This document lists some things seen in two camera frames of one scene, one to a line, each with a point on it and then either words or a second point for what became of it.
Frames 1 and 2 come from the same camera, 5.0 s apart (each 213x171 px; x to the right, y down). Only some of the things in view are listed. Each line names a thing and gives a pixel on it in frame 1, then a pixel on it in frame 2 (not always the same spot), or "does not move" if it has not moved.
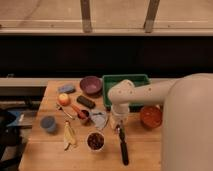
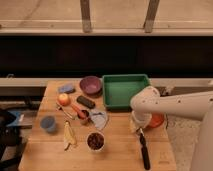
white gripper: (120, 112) → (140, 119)
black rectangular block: (85, 101) does not move
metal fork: (58, 106) does not move
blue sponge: (69, 89) does not move
